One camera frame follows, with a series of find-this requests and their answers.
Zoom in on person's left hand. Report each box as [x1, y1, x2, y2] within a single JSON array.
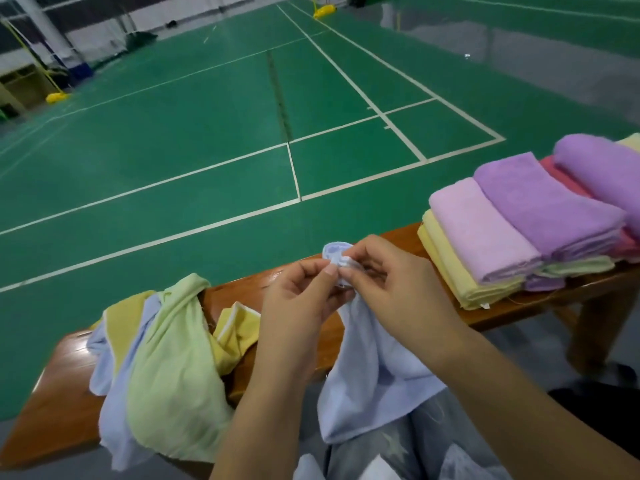
[[252, 257, 357, 391]]

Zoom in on light green striped towel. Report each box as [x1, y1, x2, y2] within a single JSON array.
[[540, 255, 617, 279]]

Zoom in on person's right hand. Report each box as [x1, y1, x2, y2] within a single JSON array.
[[340, 235, 476, 371]]

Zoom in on person's grey trousers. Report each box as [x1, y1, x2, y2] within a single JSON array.
[[320, 389, 511, 480]]

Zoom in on light blue towel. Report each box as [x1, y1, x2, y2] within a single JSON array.
[[85, 293, 164, 473]]

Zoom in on yellow green towel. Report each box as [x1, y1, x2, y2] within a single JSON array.
[[127, 273, 236, 464]]

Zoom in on white blue towel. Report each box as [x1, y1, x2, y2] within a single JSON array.
[[316, 241, 448, 445]]

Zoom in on person's right forearm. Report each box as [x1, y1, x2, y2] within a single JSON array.
[[440, 329, 640, 480]]

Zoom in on light pink towel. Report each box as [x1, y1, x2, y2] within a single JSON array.
[[428, 177, 546, 286]]

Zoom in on purple towel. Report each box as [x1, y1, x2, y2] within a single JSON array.
[[473, 151, 628, 264], [552, 133, 640, 238], [522, 273, 567, 294]]

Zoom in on hot pink towel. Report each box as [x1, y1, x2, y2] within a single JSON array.
[[540, 155, 640, 261]]

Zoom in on brown wooden bench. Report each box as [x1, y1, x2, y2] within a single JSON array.
[[0, 223, 640, 471]]

